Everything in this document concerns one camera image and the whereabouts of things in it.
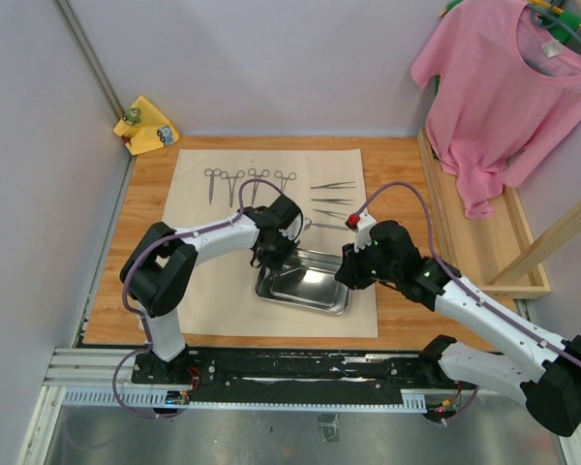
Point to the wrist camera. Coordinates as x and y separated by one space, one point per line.
361 223
299 225

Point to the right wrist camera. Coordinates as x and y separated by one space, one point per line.
361 223

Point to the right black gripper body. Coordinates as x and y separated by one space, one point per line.
365 267

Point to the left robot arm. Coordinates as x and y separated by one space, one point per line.
156 276

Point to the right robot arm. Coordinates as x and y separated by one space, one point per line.
532 366

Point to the long steel hemostat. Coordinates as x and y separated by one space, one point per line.
283 178

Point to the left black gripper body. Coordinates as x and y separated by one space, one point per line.
278 253

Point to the steel surgical forceps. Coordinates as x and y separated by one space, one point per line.
334 186

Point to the steel scalpel handle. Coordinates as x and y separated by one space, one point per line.
328 226

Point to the wooden pole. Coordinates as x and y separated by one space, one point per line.
556 236

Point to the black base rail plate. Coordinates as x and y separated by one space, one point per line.
291 376

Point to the yellow printed cloth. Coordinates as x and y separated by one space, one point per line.
143 128

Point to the stainless steel tray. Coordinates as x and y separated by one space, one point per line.
305 280

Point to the beige cloth wrap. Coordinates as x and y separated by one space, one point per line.
221 298

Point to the steel hemostat clamp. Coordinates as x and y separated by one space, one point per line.
258 175

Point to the steel surgical scissors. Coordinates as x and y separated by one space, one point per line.
212 175

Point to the pink t-shirt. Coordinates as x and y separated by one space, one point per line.
508 95

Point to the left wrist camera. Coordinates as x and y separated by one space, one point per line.
299 225

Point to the green clothes hanger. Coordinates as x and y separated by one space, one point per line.
555 18

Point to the wooden tray frame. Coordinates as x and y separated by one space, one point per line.
483 248

